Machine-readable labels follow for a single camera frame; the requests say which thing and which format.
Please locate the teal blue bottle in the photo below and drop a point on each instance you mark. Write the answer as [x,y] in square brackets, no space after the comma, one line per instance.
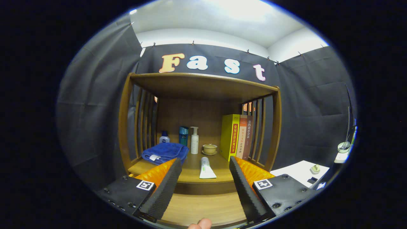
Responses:
[183,136]

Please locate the folded blue towel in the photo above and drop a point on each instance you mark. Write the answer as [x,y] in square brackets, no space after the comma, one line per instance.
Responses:
[165,151]

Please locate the ceiling light panel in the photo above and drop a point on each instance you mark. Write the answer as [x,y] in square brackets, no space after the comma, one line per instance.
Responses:
[241,8]

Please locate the small white bottle blue cap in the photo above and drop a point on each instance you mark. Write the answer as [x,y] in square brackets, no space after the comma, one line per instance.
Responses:
[164,138]

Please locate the white tube with green label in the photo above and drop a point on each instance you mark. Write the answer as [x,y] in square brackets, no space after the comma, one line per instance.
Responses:
[206,170]

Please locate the white side cabinet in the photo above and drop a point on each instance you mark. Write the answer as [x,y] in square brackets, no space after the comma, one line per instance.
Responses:
[299,171]

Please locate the wooden drawer with black knob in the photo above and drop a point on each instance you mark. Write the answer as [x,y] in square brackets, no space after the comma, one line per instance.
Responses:
[203,206]

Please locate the brown book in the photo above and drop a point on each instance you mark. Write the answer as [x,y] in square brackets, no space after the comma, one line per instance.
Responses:
[249,136]

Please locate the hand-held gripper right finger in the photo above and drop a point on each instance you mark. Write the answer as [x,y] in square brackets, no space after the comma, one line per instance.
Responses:
[246,190]

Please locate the wooden cabinet with slatted sides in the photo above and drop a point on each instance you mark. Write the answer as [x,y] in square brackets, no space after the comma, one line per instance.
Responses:
[203,87]

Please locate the white pump bottle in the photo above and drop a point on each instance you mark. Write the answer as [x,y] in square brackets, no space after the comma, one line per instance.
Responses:
[194,143]

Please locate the beige lidded teacup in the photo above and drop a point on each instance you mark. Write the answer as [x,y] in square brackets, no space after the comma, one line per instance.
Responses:
[210,148]

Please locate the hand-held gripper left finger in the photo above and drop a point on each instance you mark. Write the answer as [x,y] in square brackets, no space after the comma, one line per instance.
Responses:
[165,190]

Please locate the orange and white book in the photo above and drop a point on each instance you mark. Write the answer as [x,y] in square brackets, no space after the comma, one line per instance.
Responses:
[242,136]

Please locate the yellow book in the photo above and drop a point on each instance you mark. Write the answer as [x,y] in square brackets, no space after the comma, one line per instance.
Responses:
[229,136]

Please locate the computer monitor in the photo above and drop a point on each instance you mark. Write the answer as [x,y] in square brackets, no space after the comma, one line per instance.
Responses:
[352,114]

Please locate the small green tape dispenser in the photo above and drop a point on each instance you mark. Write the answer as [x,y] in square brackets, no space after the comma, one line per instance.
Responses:
[315,169]

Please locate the wooden countertop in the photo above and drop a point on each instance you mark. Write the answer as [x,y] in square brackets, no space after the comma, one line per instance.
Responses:
[190,171]

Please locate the white desk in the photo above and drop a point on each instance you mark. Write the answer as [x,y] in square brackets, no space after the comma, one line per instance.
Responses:
[341,158]

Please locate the grey bowl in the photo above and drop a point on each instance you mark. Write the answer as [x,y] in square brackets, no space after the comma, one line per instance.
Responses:
[344,147]

